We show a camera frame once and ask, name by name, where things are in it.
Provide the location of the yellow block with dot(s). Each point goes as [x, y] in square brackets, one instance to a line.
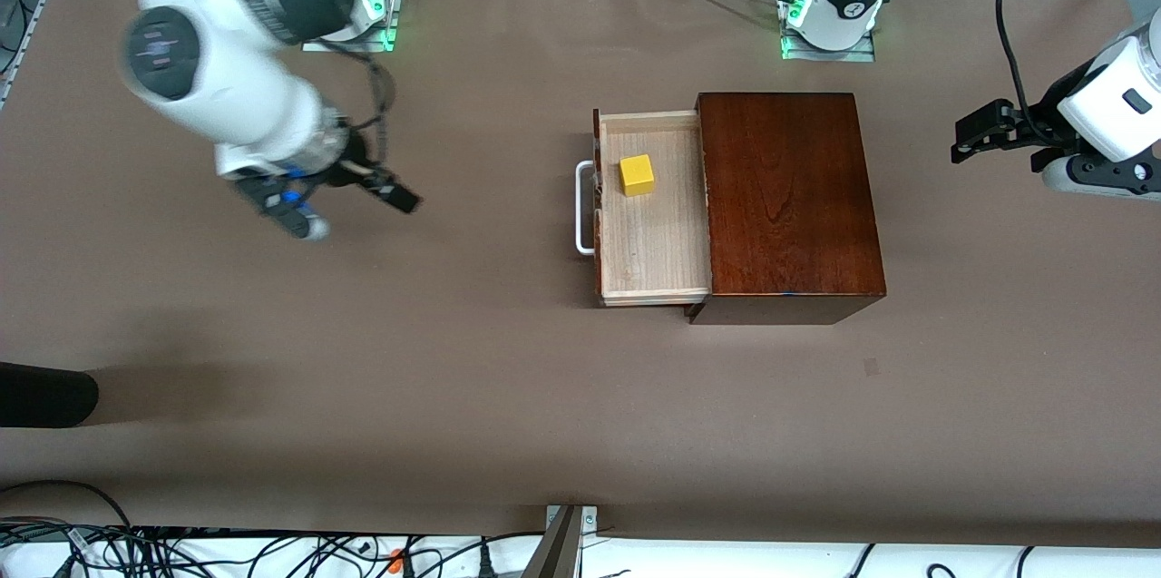
[637, 175]

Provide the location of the aluminium side rail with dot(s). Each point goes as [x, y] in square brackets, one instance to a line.
[32, 24]

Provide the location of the black power plug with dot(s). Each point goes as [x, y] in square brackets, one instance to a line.
[485, 562]

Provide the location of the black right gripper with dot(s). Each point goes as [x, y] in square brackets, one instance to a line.
[351, 170]

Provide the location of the black ribbed cylinder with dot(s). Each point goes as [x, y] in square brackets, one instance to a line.
[45, 395]

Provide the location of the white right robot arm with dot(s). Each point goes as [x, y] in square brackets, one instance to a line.
[227, 79]

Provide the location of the brown table cover sheet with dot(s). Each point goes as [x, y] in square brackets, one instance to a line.
[453, 333]

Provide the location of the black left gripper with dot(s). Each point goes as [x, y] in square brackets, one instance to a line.
[1032, 127]

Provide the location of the dark brown wooden cabinet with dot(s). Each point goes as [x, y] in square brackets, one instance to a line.
[789, 197]

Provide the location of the light wooden drawer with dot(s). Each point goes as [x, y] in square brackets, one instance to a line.
[653, 242]

